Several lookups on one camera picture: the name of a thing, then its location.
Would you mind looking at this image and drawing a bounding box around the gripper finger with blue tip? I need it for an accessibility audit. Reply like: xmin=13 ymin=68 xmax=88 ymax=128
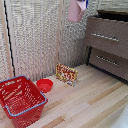
xmin=85 ymin=0 xmax=90 ymax=9

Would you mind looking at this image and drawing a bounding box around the brown drawer cabinet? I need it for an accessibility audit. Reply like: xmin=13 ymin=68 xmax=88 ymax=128
xmin=83 ymin=9 xmax=128 ymax=83

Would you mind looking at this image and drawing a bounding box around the beige woven folding screen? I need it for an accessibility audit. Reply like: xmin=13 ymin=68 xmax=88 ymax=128
xmin=0 ymin=0 xmax=101 ymax=82

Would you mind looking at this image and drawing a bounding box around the yellow red snack box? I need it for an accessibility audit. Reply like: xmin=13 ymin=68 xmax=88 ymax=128
xmin=55 ymin=63 xmax=79 ymax=87

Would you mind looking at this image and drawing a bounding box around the red plastic bowl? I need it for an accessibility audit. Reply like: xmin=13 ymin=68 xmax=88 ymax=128
xmin=36 ymin=78 xmax=54 ymax=94

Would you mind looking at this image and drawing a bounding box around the red shopping basket blue rim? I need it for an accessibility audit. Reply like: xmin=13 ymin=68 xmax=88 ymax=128
xmin=0 ymin=75 xmax=49 ymax=128

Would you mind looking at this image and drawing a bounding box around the white object at table edge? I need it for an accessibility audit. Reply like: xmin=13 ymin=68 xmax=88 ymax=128
xmin=114 ymin=110 xmax=128 ymax=128

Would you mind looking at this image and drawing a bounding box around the silver drawer handle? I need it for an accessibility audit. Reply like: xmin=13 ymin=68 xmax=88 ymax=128
xmin=91 ymin=32 xmax=120 ymax=43
xmin=96 ymin=54 xmax=121 ymax=67

